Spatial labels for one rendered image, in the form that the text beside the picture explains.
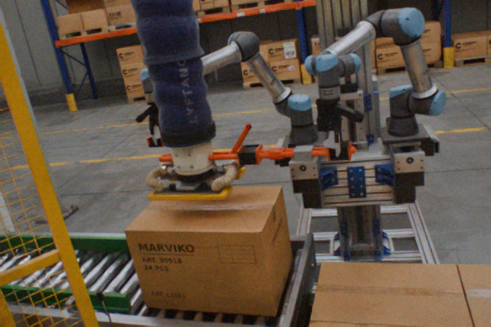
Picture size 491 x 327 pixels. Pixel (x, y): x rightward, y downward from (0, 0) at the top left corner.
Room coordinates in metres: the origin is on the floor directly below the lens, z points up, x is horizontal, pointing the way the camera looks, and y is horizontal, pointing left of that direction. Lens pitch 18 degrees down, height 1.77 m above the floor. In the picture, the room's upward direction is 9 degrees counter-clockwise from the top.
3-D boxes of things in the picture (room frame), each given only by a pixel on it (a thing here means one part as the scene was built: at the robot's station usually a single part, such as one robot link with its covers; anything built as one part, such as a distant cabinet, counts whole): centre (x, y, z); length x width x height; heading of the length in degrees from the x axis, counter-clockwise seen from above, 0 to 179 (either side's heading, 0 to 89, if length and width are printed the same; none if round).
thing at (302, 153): (1.54, -0.20, 1.18); 0.07 x 0.07 x 0.04; 71
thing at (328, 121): (1.51, -0.31, 1.33); 0.09 x 0.08 x 0.12; 70
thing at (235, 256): (1.71, 0.23, 0.75); 0.60 x 0.40 x 0.40; 72
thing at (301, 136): (2.12, -0.28, 1.09); 0.15 x 0.15 x 0.10
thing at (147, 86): (2.03, 0.41, 1.49); 0.09 x 0.08 x 0.11; 108
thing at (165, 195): (1.61, 0.27, 1.09); 0.34 x 0.10 x 0.05; 71
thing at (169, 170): (1.70, 0.24, 1.13); 0.34 x 0.25 x 0.06; 71
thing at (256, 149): (1.61, 0.00, 1.19); 0.10 x 0.08 x 0.06; 161
